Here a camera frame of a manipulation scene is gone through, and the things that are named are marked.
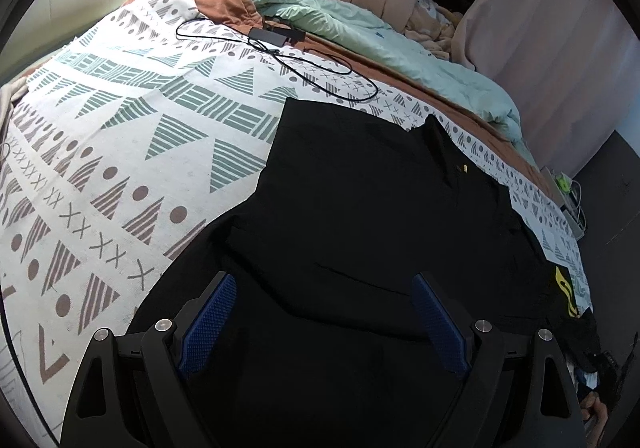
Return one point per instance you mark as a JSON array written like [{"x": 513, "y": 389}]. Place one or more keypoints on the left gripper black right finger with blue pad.
[{"x": 515, "y": 389}]

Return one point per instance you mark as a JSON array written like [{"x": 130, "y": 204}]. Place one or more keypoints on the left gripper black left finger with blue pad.
[{"x": 127, "y": 392}]

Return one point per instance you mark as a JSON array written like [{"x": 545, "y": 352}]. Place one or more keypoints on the black garment with yellow logo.
[{"x": 323, "y": 347}]

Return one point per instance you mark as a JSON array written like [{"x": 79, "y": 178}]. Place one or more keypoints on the patterned white bed blanket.
[{"x": 144, "y": 129}]

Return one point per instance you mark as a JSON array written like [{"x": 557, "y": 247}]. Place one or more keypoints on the beige folded garment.
[{"x": 10, "y": 93}]

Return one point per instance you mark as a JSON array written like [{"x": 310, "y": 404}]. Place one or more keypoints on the pink right curtain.
[{"x": 570, "y": 66}]

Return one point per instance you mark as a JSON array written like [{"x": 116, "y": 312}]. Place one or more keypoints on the beige fluffy blanket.
[{"x": 432, "y": 26}]

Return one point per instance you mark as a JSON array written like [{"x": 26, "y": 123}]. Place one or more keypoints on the black power adapter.
[{"x": 277, "y": 36}]

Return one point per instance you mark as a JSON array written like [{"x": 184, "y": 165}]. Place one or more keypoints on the mint green duvet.
[{"x": 360, "y": 31}]

